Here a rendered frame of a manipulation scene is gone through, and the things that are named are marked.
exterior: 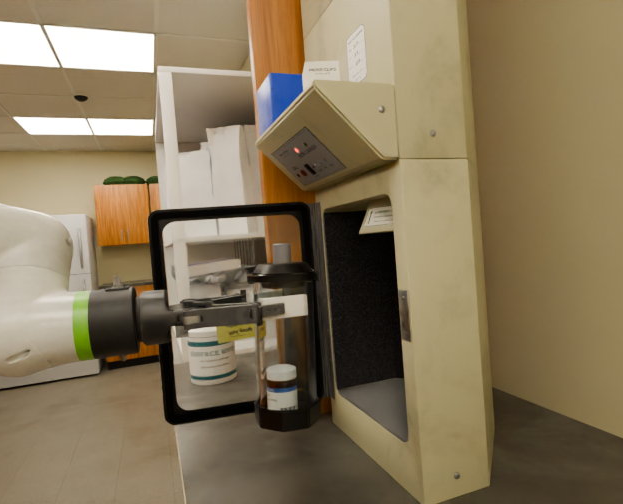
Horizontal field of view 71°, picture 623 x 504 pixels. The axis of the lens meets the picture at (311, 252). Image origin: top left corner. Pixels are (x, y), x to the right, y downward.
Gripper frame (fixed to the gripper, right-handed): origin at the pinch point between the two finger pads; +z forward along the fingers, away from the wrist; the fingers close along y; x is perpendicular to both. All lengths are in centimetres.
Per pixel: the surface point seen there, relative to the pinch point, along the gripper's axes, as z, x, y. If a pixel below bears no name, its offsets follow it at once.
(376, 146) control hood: 10.6, -20.7, -14.0
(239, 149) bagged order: 15, -48, 111
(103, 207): -83, -67, 505
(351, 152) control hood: 9.3, -21.0, -8.9
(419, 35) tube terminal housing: 18.4, -35.6, -13.7
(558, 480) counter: 34.7, 27.9, -16.5
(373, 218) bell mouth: 15.9, -12.0, -1.3
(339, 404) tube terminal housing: 13.3, 22.9, 13.6
